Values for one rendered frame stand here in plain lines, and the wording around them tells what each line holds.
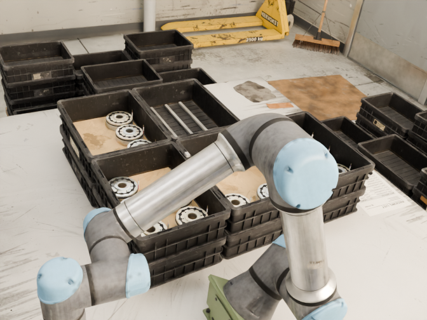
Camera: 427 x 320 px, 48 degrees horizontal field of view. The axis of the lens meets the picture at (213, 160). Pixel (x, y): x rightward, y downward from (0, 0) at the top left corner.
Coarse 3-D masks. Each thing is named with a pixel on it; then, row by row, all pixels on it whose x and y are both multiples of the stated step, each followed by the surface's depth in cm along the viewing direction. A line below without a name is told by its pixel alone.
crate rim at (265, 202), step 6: (210, 132) 174; (216, 132) 174; (180, 138) 168; (186, 138) 169; (192, 138) 169; (180, 144) 166; (186, 150) 163; (216, 186) 149; (222, 192) 147; (222, 198) 145; (264, 198) 147; (228, 204) 143; (246, 204) 144; (252, 204) 144; (258, 204) 145; (264, 204) 147; (270, 204) 148; (234, 210) 141; (240, 210) 142; (246, 210) 143; (252, 210) 145
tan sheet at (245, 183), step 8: (256, 168) 176; (232, 176) 170; (240, 176) 171; (248, 176) 171; (256, 176) 172; (216, 184) 166; (224, 184) 166; (232, 184) 167; (240, 184) 167; (248, 184) 168; (256, 184) 168; (224, 192) 163; (232, 192) 163; (240, 192) 164; (248, 192) 164; (256, 192) 164
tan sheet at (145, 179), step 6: (162, 168) 170; (168, 168) 170; (144, 174) 166; (150, 174) 167; (156, 174) 167; (162, 174) 167; (144, 180) 163; (150, 180) 164; (144, 186) 161; (192, 204) 156; (168, 216) 151; (174, 216) 151; (168, 222) 148; (174, 222) 149; (168, 228) 146
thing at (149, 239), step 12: (156, 144) 164; (168, 144) 165; (108, 156) 156; (96, 168) 150; (108, 192) 143; (216, 192) 147; (216, 216) 138; (228, 216) 141; (180, 228) 133; (192, 228) 135; (144, 240) 128; (156, 240) 130
